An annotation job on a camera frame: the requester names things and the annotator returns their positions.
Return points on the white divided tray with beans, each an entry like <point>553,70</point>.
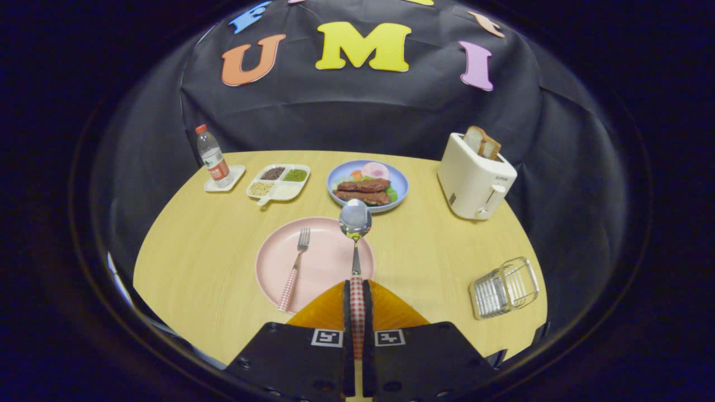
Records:
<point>287,193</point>

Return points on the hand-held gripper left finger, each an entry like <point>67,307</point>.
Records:
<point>348,312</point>

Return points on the white square coaster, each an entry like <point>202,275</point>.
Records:
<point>238,173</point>

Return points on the clear ribbed glass holder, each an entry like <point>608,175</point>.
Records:
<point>503,287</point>

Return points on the clear water bottle red cap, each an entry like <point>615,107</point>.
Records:
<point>215,159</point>

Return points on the pink ham slice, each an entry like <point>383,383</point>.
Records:
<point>374,170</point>

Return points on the green lettuce leaf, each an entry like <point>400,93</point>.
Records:
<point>392,194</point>

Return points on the brown meat strip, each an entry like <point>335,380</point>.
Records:
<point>363,186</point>
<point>363,197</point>

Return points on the blue food plate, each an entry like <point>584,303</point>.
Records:
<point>400,181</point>

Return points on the cream white toaster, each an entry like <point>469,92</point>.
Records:
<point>469,178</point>

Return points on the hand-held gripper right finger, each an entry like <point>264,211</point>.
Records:
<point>367,312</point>

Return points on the pink round plate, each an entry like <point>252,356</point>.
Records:
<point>324,262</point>

